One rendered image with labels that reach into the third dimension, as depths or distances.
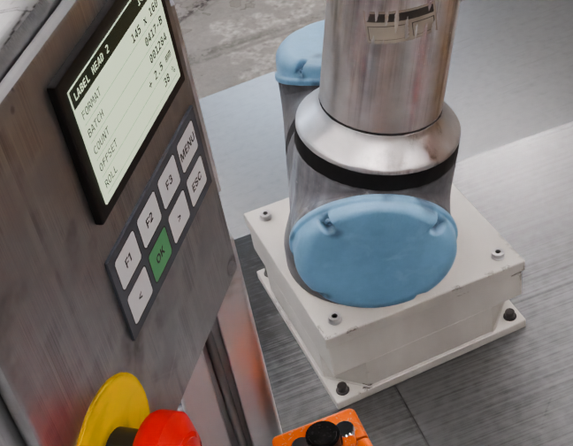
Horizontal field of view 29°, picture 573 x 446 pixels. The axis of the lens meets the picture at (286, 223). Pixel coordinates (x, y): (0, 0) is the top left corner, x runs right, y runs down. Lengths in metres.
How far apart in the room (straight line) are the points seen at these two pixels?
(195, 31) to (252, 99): 1.77
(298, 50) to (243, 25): 2.26
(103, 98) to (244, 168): 0.94
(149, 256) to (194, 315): 0.06
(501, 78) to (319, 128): 0.65
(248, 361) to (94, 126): 0.22
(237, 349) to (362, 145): 0.24
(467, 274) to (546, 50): 0.49
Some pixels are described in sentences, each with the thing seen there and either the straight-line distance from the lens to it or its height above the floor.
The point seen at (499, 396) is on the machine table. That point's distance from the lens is 1.03.
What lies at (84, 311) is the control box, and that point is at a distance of 0.37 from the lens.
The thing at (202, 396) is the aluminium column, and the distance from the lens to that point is 0.56.
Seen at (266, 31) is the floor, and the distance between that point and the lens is 3.10.
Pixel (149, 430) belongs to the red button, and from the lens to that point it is 0.38.
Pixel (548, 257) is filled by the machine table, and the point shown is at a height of 0.83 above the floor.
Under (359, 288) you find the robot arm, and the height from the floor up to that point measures 1.07.
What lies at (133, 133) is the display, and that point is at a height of 1.41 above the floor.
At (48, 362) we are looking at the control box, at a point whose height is 1.39.
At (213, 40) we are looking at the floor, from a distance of 3.11.
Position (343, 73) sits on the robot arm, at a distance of 0.72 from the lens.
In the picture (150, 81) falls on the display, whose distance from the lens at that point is 0.39.
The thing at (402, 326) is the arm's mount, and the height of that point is 0.90.
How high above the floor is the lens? 1.64
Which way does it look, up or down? 42 degrees down
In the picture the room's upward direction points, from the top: 12 degrees counter-clockwise
